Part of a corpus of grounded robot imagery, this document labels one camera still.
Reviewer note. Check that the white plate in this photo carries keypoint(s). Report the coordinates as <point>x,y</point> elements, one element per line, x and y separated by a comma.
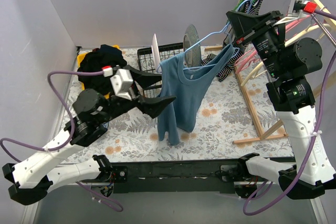
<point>156,54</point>

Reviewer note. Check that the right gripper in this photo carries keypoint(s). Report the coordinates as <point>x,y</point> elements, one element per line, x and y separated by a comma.
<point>259,28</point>

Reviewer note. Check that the thick pink hanger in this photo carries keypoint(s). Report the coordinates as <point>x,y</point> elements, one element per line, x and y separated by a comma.
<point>250,56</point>

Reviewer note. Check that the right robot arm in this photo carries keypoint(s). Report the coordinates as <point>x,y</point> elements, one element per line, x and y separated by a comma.
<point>293,100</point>

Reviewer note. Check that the black wire dish rack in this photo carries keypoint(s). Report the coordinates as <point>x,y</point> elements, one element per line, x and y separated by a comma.
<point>146,64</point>

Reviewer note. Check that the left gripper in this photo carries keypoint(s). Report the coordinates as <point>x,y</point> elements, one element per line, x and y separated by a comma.
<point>135,94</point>

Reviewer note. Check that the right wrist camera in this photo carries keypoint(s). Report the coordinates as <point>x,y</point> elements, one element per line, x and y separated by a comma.
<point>298,9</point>

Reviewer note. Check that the aluminium frame rail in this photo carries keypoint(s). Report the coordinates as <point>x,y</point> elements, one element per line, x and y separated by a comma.
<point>67,204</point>

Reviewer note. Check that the yellow plastic tray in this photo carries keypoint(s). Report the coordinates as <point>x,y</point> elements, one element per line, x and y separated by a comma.
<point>82,58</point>

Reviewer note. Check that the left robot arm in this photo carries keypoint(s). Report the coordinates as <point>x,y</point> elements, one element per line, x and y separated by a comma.
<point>34,177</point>

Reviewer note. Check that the teal tank top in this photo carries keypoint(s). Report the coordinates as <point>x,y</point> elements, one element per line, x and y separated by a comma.
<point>189,87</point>

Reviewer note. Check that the floral table mat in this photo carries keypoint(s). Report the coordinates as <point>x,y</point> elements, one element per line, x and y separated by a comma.
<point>223,129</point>

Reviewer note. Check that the blue wire hanger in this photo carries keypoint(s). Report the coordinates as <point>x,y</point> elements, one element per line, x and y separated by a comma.
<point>223,30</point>

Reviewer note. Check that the striped tank top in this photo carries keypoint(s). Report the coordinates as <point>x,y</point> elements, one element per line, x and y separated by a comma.
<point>229,66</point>

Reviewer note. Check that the black tank top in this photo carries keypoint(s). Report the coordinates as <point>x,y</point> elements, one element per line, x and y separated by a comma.
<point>102,61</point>

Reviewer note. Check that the grey patterned plate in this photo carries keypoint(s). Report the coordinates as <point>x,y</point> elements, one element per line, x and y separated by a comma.
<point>193,57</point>

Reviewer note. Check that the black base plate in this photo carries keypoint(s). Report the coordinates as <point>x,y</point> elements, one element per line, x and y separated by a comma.
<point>218,175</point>

